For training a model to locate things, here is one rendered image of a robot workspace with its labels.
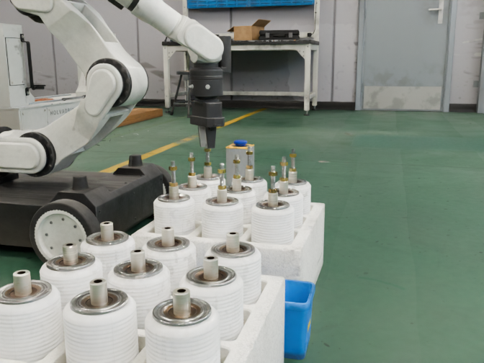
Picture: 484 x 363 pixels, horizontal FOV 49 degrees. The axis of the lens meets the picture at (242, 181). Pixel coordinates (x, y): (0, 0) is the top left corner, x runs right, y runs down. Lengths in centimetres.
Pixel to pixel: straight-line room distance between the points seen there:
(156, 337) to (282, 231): 54
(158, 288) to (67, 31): 103
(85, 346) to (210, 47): 86
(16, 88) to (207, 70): 262
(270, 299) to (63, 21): 108
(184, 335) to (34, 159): 116
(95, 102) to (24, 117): 226
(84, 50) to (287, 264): 90
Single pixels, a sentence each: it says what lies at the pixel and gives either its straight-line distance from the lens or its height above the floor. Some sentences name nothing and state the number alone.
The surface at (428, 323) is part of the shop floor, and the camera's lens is 128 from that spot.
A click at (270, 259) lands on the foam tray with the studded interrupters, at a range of 114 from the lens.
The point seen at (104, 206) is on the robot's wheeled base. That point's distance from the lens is 155.
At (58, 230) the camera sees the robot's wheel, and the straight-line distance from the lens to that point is 153.
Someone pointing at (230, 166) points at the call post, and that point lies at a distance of 159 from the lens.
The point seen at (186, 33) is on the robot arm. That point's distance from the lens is 136.
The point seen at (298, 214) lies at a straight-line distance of 128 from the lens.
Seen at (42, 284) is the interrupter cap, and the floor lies 25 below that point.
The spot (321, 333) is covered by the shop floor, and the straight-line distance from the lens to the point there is 119.
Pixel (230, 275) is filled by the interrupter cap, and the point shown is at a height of 25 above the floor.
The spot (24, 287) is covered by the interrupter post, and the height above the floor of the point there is 26.
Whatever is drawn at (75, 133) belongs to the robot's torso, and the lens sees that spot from 171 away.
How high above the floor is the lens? 57
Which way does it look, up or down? 13 degrees down
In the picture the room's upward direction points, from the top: straight up
